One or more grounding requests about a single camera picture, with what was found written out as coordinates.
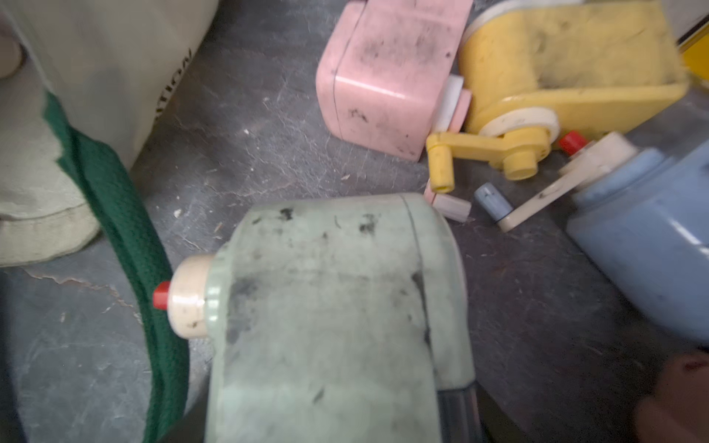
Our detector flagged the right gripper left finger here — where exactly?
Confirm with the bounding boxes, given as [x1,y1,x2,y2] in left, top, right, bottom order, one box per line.
[158,381,210,443]

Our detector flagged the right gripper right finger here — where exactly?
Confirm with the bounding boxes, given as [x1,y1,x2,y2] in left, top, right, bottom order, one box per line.
[476,383,529,443]

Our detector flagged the peach round pencil sharpener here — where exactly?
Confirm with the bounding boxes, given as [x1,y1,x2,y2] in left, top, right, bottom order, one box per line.
[633,351,708,442]

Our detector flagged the mint green pencil sharpener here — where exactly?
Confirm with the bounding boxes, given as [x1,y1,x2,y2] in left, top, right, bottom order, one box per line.
[153,194,484,442]

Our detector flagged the blue grey pencil sharpener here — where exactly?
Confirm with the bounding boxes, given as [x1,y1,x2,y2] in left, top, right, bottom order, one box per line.
[475,132,708,345]

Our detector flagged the yellow crank pencil sharpener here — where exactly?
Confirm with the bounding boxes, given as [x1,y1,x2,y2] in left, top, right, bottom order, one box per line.
[426,1,689,194]

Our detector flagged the cream canvas tote bag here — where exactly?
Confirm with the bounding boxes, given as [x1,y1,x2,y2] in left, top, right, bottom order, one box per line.
[1,1,219,442]

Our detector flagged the pink boxy pencil sharpener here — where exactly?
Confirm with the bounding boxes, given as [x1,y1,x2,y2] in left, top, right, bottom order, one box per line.
[316,0,473,162]

